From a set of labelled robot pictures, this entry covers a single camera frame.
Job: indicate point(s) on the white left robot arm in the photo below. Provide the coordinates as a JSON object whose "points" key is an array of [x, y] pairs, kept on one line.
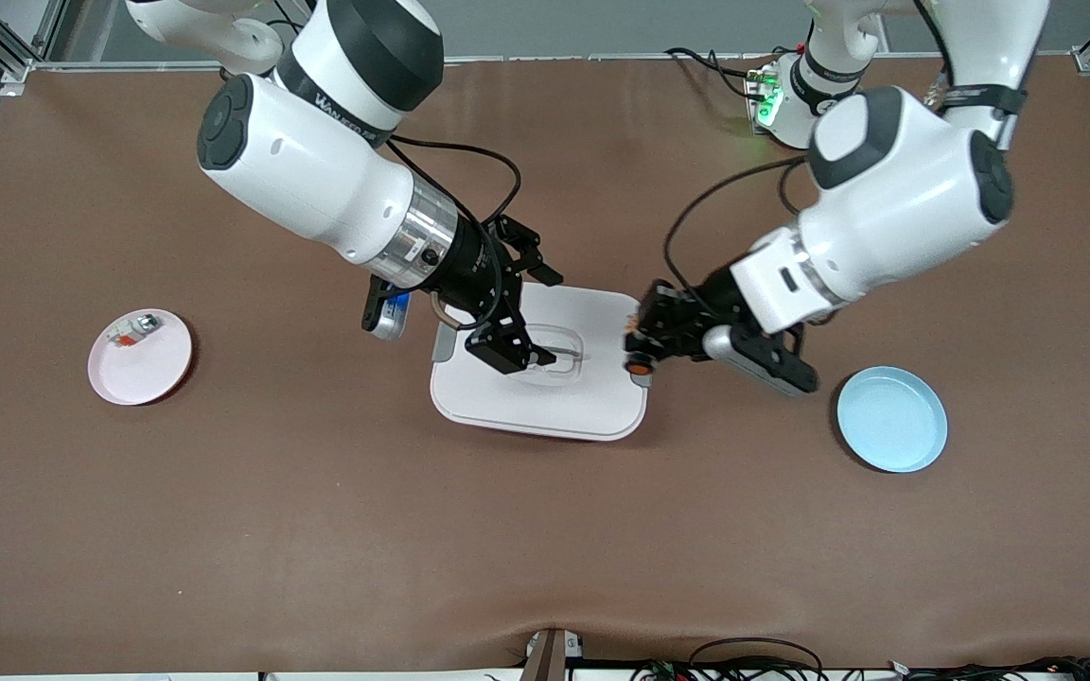
{"points": [[895, 199]]}

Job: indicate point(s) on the orange push-button switch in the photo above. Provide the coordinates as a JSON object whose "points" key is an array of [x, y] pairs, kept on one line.
{"points": [[638, 363]]}

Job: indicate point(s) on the brown table cover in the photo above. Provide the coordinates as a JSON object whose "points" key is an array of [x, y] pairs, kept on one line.
{"points": [[318, 530]]}

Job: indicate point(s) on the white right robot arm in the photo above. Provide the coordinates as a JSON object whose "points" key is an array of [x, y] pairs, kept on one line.
{"points": [[299, 170]]}

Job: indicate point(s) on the light blue round plate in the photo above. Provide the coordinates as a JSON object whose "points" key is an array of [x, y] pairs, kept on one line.
{"points": [[890, 421]]}

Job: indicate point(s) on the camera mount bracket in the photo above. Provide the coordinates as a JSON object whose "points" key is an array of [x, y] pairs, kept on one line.
{"points": [[545, 657]]}

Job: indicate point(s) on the white lidded storage box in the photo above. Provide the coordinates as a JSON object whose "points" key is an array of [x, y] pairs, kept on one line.
{"points": [[545, 407]]}

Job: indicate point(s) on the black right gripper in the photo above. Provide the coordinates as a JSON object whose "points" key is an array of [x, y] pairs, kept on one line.
{"points": [[472, 270]]}

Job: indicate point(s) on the aluminium table edge rail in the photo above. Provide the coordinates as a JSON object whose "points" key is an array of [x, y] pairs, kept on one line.
{"points": [[554, 60]]}

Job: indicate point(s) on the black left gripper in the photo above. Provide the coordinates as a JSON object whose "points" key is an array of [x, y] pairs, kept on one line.
{"points": [[702, 313]]}

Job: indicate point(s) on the pink round plate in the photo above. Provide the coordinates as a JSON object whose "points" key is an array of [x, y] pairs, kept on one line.
{"points": [[143, 378]]}

